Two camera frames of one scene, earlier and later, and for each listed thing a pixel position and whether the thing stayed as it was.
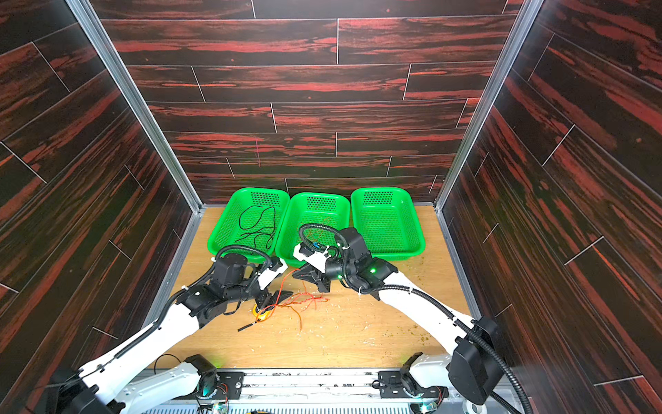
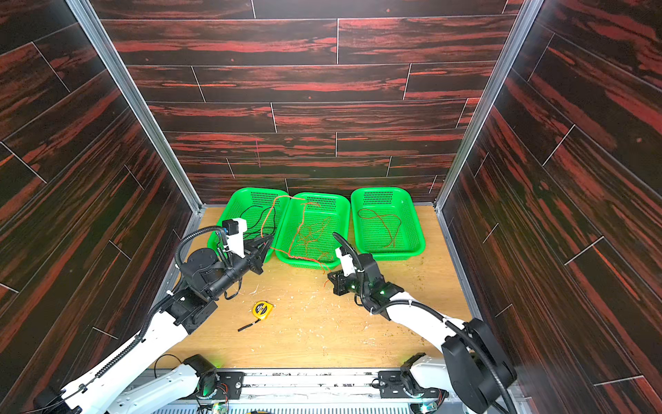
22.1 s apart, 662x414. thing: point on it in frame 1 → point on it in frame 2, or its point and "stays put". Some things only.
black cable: x=270 y=240 stays put
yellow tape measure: x=260 y=316 stays put
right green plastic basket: x=388 y=220 stays put
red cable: x=288 y=301 → x=265 y=219
